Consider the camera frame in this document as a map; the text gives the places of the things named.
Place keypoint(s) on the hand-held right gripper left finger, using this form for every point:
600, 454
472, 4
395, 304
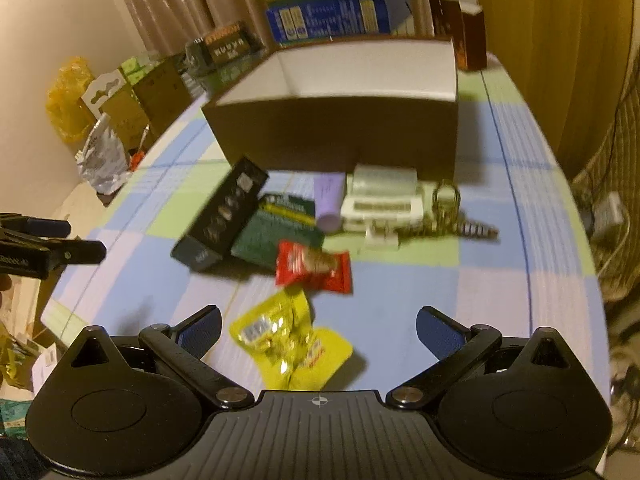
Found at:
200, 332

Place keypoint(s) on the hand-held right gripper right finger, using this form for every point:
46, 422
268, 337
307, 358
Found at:
439, 332

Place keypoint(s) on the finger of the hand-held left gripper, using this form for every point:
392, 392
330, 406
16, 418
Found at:
80, 252
40, 226

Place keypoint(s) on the yellow snack packet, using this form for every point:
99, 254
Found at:
265, 322
320, 360

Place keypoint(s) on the dark green packet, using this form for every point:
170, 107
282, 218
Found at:
280, 232

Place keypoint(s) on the brown cardboard box white inside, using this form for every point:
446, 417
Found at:
340, 135

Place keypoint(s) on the checked cloth-covered desktop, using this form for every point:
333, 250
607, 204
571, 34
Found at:
500, 285

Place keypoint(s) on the silver foil bag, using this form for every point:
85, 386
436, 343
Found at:
102, 160

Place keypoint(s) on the black rectangular box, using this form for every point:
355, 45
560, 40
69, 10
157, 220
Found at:
225, 215

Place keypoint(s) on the yellow plastic bag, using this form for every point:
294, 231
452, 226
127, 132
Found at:
65, 105

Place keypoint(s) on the red snack packet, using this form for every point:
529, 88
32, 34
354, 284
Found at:
310, 265

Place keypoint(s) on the cardboard box with white flap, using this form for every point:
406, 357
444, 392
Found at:
117, 105

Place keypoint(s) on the clear plastic container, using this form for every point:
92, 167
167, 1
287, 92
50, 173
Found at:
382, 180

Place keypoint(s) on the purple tube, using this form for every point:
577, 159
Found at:
330, 200

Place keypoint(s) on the plain cardboard box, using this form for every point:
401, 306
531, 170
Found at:
162, 92

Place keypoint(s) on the light green box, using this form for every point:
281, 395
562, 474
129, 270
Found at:
140, 67

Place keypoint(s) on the white power strip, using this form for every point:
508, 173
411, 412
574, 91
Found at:
610, 210

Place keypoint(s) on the beige curtain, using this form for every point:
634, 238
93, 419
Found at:
165, 5

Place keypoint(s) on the brown printed small box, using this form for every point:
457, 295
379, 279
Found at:
230, 45

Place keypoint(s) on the brown box with white top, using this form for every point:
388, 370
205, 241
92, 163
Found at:
474, 35

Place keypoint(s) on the mustard curtain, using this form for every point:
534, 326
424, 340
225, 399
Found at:
550, 50

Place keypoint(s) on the dark patterned brown box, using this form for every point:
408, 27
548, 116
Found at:
445, 17

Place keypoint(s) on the blue carton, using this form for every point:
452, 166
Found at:
325, 17

